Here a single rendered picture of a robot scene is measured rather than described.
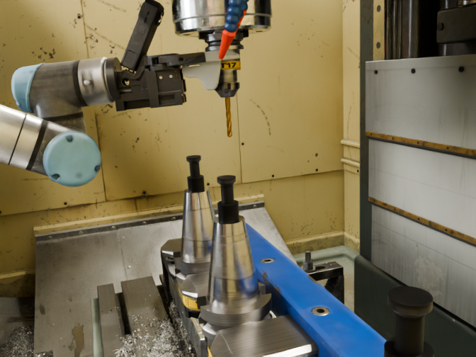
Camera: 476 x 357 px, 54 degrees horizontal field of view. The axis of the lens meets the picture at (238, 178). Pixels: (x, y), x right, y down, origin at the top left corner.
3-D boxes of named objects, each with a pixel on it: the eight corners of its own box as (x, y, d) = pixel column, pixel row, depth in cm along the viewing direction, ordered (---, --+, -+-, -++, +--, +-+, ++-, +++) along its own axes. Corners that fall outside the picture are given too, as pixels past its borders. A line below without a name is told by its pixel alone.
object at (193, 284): (187, 307, 41) (186, 299, 41) (176, 282, 46) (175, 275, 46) (261, 291, 43) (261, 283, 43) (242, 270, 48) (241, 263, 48)
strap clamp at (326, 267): (287, 329, 93) (284, 259, 90) (280, 321, 96) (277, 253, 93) (344, 315, 97) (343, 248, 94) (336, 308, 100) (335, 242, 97)
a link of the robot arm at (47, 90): (35, 115, 81) (24, 66, 79) (97, 108, 81) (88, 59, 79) (15, 121, 74) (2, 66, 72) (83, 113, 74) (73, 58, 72)
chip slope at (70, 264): (27, 423, 111) (9, 324, 105) (45, 300, 173) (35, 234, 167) (351, 338, 138) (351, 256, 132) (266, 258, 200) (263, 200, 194)
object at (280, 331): (223, 382, 31) (222, 371, 31) (203, 340, 36) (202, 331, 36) (317, 356, 33) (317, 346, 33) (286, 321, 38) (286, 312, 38)
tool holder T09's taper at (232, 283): (267, 302, 38) (263, 223, 36) (213, 312, 36) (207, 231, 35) (251, 280, 42) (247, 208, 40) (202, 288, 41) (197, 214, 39)
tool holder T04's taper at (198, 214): (226, 256, 48) (221, 192, 46) (183, 262, 47) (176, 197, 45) (219, 241, 52) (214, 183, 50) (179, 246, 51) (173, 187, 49)
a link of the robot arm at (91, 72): (88, 59, 79) (73, 59, 71) (115, 57, 79) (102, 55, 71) (96, 104, 81) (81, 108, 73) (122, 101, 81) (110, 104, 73)
